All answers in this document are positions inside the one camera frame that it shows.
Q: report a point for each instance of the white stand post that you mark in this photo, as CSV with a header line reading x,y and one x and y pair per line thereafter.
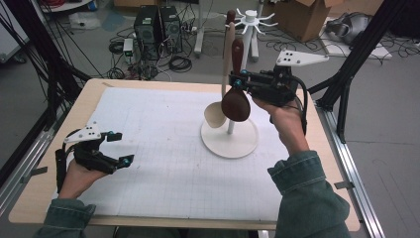
x,y
255,49

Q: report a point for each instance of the grey bag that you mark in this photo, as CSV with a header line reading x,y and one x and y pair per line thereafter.
x,y
350,26

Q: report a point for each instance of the clear plastic bag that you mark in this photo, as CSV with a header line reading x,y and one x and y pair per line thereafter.
x,y
84,20

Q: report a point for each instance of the white utensil rack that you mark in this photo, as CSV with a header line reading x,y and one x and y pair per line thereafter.
x,y
231,145

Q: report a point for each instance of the light wooden spoon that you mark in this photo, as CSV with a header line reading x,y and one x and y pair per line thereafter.
x,y
213,115

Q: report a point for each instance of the white stand leg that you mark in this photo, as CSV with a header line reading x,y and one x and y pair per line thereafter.
x,y
199,33

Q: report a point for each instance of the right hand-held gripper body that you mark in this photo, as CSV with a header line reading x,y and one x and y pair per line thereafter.
x,y
274,87

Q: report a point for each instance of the black computer tower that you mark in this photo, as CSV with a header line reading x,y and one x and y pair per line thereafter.
x,y
147,29
171,26

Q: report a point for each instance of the white power adapter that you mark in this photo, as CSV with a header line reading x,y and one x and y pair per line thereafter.
x,y
128,46

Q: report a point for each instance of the black frame struts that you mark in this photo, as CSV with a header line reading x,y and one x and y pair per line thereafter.
x,y
39,59
363,46

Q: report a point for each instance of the person's right hand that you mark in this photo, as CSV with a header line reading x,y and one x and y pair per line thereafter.
x,y
289,125

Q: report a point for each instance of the brown wooden spoon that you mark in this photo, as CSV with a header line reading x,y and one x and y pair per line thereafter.
x,y
235,105

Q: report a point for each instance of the person's left hand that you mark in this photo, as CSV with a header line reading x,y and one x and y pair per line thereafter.
x,y
76,181

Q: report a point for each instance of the aluminium rail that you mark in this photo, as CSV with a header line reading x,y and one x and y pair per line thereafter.
x,y
356,178
23,165

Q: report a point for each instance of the wooden table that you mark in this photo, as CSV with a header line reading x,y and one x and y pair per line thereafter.
x,y
85,99

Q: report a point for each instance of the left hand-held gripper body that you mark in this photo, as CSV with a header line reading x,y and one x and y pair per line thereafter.
x,y
89,155

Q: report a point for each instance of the white floor panel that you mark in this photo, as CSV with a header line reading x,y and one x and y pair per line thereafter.
x,y
363,51

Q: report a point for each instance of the white grid paper mat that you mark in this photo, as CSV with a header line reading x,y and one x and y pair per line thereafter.
x,y
158,132

